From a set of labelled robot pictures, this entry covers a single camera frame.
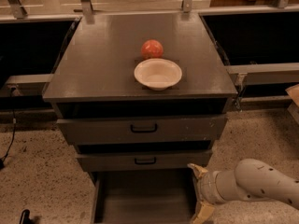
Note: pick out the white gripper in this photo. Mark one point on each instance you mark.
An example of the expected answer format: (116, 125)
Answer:
(206, 186)

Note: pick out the grey bottom drawer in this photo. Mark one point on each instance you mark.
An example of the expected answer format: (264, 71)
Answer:
(144, 197)

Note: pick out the grey drawer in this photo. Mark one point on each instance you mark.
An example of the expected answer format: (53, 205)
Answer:
(144, 197)
(142, 129)
(143, 160)

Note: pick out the grey middle drawer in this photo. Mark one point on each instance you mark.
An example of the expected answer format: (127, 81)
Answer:
(143, 160)

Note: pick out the dark grey drawer cabinet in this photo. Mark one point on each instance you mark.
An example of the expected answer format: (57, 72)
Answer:
(95, 78)

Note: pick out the grey top drawer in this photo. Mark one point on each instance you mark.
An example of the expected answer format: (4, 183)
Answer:
(142, 129)

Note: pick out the white bowl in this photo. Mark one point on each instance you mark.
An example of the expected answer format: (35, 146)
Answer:
(158, 74)

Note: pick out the cardboard box at right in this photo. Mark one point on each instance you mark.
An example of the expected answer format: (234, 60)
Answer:
(293, 92)

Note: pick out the red orange ball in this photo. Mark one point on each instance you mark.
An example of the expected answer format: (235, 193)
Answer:
(152, 49)

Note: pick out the black object bottom left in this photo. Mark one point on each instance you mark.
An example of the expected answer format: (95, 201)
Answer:
(25, 217)

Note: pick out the metal frame rail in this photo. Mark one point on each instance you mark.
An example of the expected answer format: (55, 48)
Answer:
(93, 10)

